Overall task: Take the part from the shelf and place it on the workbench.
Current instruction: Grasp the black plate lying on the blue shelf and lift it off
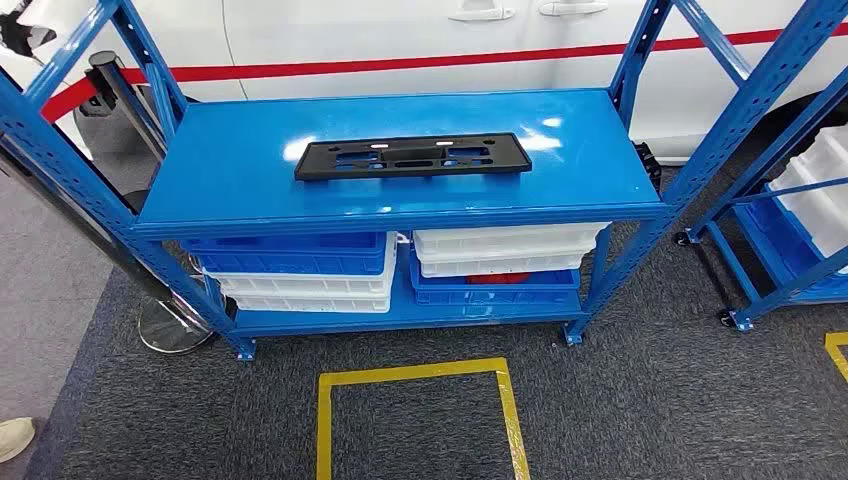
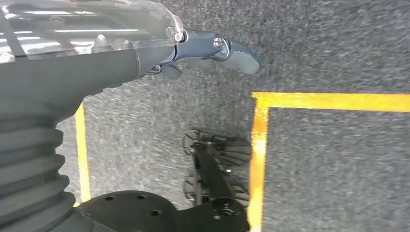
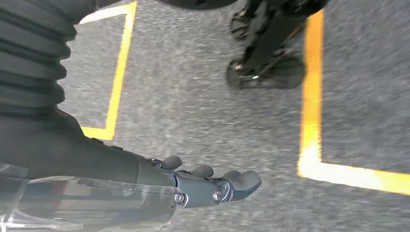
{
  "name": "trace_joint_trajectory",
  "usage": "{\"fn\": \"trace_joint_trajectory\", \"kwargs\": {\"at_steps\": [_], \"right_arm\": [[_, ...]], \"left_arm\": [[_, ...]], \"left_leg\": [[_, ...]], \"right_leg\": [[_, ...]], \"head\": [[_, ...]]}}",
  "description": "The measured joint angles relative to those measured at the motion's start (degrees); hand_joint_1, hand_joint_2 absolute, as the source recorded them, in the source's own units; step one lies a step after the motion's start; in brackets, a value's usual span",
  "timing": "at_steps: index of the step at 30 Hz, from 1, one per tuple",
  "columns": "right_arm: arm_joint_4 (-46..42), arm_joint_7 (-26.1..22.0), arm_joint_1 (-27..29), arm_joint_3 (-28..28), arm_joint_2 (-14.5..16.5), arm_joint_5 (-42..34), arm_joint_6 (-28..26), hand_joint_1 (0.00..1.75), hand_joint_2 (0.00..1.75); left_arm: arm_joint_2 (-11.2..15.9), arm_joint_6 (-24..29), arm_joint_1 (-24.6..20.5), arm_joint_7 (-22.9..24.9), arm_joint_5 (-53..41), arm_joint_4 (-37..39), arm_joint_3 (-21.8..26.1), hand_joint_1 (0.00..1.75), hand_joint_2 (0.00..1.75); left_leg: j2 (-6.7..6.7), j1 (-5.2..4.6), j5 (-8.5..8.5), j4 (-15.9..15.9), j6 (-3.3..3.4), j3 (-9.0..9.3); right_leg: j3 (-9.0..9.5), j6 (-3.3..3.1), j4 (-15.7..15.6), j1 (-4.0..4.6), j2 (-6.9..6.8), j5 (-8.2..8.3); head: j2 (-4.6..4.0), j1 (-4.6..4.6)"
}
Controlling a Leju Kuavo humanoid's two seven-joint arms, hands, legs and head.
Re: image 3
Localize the black wheeled stand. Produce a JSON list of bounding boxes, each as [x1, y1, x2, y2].
[[225, 0, 331, 90]]

